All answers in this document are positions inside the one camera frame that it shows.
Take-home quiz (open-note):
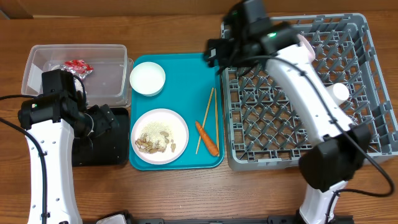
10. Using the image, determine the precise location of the grey dishwasher rack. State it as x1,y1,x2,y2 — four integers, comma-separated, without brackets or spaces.
222,13,397,171

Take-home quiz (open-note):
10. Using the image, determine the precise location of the red foil wrapper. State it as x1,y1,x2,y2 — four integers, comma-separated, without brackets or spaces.
60,60,94,80

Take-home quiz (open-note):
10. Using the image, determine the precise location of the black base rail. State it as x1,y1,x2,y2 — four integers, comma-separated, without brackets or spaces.
96,210,355,224

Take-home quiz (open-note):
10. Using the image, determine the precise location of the pink bowl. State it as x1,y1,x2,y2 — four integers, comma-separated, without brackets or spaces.
297,34,316,62

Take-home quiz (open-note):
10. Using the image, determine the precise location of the right wooden chopstick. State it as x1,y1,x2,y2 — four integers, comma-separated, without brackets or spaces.
214,88,220,157

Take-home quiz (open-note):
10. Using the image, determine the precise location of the orange carrot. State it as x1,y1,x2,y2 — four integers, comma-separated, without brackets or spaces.
195,121,220,156

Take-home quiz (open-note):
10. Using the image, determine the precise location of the white cup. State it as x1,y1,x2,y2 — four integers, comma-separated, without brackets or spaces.
326,83,349,106

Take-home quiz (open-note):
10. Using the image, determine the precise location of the clear plastic bin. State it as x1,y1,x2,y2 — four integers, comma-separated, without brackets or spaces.
21,44,134,108

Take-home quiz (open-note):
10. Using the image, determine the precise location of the wooden chopstick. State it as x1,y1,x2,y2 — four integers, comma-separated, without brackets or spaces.
214,88,220,157
195,87,214,154

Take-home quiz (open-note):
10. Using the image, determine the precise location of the left wooden chopstick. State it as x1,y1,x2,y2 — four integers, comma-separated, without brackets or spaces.
195,87,214,154

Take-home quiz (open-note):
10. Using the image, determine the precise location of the white plate with food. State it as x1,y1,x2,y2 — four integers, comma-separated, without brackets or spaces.
131,109,189,165

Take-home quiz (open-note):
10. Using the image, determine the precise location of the black tray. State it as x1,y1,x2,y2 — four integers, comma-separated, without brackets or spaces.
72,108,130,167

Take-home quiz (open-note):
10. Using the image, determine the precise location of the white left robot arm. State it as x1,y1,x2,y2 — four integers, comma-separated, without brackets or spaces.
18,69,119,223

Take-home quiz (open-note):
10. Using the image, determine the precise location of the teal serving tray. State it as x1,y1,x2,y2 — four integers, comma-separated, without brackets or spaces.
129,53,224,171

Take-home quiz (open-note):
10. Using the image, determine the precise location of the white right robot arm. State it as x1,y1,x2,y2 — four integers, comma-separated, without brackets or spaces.
204,1,371,223

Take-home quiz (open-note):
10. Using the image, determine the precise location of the pale green bowl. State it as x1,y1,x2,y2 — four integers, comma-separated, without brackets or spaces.
129,62,166,96

